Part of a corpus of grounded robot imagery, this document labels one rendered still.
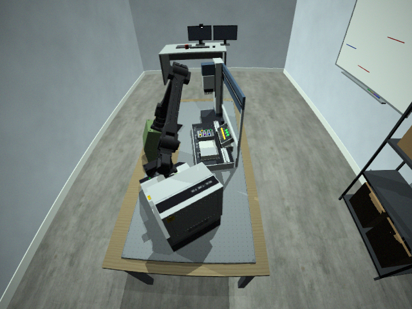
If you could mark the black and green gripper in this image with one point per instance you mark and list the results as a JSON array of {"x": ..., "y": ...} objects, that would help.
[{"x": 173, "y": 170}]

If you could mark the white well pcr plate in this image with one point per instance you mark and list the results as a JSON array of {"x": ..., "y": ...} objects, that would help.
[{"x": 161, "y": 177}]

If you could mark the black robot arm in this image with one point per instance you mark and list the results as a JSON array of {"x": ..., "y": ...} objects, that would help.
[{"x": 168, "y": 141}]

